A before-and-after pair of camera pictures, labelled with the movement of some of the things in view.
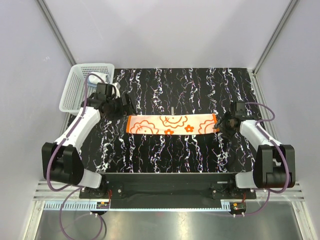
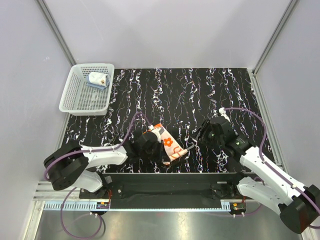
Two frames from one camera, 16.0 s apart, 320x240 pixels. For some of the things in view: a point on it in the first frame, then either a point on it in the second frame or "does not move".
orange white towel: [171, 124] to [174, 149]
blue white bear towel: [93, 80] does not move
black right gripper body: [227, 129] to [208, 137]
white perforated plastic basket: [73, 99] does not move
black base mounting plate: [167, 190] does not move
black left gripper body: [116, 109] to [155, 154]
